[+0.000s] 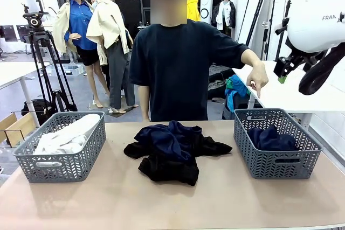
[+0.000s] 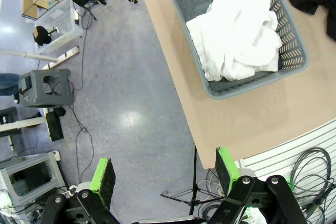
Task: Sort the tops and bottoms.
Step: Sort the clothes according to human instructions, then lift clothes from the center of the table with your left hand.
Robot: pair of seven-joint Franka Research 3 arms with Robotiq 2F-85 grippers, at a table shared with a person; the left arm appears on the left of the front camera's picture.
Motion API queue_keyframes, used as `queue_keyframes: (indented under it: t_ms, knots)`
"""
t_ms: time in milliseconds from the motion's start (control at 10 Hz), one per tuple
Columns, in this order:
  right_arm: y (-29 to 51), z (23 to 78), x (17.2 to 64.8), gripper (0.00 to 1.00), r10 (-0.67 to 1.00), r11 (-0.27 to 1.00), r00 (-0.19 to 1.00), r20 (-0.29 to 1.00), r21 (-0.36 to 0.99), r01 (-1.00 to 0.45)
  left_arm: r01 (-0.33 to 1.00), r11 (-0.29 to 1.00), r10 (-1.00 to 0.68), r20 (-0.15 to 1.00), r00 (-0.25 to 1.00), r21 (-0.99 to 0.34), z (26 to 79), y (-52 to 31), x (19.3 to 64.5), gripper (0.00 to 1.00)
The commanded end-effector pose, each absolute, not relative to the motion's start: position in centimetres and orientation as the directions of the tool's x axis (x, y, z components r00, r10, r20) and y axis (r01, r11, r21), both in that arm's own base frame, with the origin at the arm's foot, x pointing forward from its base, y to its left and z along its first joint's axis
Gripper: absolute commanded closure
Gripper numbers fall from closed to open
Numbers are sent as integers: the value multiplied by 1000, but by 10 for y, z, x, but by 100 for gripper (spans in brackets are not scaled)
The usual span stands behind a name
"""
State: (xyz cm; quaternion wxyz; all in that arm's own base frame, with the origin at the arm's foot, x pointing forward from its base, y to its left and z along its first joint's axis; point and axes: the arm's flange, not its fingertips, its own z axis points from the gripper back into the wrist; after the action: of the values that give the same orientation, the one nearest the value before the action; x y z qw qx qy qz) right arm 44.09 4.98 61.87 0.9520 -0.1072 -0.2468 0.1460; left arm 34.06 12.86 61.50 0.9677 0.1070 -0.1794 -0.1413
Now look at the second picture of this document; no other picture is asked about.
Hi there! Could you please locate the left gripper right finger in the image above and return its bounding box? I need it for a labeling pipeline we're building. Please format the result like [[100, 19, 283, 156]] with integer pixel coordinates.
[[207, 146, 308, 224]]

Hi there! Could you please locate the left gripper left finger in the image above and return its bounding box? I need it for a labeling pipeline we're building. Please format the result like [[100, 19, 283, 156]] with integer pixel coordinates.
[[39, 157, 124, 224]]

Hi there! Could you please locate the white garment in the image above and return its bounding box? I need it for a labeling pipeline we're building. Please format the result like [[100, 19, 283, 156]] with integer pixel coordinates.
[[185, 0, 284, 82]]

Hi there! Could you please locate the thin black floor stand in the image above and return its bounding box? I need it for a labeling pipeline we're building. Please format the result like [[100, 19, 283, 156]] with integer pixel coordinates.
[[160, 145, 224, 216]]

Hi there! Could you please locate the grey metal rack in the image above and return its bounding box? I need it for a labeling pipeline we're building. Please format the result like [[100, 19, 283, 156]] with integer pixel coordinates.
[[0, 152, 67, 207]]

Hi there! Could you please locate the white slatted panel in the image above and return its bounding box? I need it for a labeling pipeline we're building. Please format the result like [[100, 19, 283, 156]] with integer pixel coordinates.
[[237, 118, 336, 192]]

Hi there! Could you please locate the black floor block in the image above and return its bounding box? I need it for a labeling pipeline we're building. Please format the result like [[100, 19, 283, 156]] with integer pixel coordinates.
[[46, 107, 67, 142]]

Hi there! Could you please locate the grey plastic stool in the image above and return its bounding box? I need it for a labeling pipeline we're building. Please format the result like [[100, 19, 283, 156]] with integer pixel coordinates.
[[17, 68, 76, 109]]

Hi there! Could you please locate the white wooden strip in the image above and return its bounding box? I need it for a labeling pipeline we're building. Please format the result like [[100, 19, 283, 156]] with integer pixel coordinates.
[[40, 46, 80, 70]]

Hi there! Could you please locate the grey woven plastic basket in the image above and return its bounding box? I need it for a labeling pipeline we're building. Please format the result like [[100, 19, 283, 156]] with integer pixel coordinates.
[[160, 0, 309, 101]]

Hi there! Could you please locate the black device in box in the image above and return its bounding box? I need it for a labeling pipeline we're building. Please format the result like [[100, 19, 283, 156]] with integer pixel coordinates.
[[33, 26, 58, 47]]

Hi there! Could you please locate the large clear plastic box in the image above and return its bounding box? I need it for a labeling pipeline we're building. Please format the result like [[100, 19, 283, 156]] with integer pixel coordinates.
[[34, 0, 84, 55]]

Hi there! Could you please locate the grey looped cable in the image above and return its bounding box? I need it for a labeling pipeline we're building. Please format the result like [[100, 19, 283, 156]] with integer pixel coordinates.
[[290, 147, 333, 204]]

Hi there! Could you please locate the thin black floor cable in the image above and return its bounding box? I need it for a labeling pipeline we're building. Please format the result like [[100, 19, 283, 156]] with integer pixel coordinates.
[[68, 6, 96, 184]]

